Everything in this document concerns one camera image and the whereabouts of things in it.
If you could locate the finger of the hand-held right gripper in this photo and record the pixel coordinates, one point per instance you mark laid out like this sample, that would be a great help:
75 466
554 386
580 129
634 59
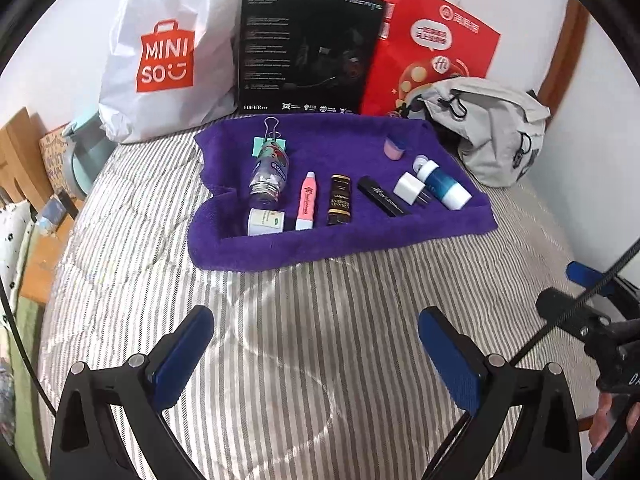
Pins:
585 273
560 307

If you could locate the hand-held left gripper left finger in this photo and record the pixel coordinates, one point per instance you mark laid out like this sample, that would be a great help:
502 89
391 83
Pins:
180 355

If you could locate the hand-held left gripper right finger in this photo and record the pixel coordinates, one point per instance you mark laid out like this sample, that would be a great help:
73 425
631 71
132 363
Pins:
450 360

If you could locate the small white jar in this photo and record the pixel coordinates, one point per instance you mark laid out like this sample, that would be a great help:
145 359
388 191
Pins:
265 222

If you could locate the blue and white bottle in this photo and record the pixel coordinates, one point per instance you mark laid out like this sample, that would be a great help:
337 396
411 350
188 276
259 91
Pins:
442 182

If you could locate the white charger plug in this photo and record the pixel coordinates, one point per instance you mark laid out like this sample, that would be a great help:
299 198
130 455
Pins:
407 187

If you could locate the slim black box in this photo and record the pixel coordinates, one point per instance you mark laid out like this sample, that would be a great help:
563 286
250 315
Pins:
382 195

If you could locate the dark brown small bottle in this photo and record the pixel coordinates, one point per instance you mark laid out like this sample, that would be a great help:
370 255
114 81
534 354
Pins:
339 200

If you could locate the pink tube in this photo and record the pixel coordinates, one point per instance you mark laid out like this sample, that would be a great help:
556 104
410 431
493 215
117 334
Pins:
306 200

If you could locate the clear gum bottle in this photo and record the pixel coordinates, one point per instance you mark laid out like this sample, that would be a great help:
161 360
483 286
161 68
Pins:
270 175

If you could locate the person's right hand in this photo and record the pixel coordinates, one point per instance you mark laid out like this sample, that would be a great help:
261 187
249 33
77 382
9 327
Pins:
602 420

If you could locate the striped quilt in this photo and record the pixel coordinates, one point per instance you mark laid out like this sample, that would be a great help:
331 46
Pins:
325 335

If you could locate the purple towel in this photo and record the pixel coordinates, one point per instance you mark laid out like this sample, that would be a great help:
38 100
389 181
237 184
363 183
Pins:
350 245

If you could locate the green cloth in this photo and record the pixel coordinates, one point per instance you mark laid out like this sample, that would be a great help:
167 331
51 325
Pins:
25 360

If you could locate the wooden nightstand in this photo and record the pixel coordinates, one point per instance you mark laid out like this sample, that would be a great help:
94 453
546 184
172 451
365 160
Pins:
40 270

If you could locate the small blue white packet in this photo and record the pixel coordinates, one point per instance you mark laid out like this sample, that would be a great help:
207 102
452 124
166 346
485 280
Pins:
52 215

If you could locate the white floral cloth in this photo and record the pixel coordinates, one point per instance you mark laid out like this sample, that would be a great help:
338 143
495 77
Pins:
12 240

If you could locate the teal kettle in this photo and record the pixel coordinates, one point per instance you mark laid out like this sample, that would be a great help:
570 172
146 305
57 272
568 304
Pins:
90 160

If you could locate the small pink container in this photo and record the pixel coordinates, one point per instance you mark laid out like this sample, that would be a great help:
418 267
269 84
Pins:
392 149

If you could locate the teal binder clip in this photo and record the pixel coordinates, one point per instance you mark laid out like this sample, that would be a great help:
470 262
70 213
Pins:
257 149

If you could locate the patterned brown card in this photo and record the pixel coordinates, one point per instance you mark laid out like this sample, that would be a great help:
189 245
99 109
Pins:
55 160

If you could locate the wooden board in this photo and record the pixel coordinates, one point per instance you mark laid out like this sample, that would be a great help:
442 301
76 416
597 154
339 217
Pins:
20 155

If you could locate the red paper bag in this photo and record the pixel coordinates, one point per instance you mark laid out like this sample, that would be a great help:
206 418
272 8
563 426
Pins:
400 60

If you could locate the white plastic shopping bag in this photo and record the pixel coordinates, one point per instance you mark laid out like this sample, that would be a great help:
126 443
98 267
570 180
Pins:
210 60

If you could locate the black headset box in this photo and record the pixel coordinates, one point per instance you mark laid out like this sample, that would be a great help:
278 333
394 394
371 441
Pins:
300 60

